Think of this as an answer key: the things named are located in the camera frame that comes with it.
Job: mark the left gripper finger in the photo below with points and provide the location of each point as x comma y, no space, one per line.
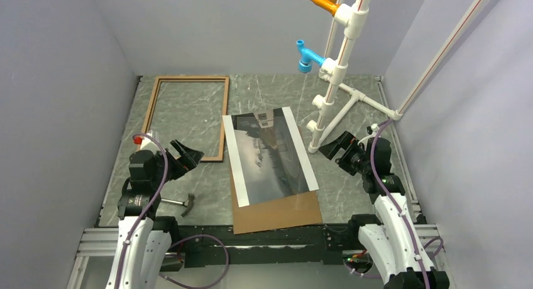
181,148
191,159

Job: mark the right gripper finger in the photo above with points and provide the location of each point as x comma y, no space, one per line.
348,138
330,150

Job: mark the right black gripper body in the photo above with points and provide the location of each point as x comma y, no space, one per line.
354,159

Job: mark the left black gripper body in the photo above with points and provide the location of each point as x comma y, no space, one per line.
174,166

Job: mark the brown wooden picture frame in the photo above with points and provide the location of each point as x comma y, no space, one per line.
225,79

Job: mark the glossy photo white borders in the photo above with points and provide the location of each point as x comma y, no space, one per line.
267,156

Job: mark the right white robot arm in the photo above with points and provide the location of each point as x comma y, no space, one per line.
388,237

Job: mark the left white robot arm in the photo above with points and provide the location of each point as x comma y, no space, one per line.
143,237

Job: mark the small claw hammer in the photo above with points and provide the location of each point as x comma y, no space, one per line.
187,204

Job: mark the brown cardboard backing board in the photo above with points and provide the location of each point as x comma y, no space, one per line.
270,208

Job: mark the blue pipe fitting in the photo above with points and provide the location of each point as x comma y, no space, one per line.
307,58

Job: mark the white pvc pipe stand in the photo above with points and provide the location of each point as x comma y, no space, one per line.
340,98

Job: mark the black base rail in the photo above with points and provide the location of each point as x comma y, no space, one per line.
202,246

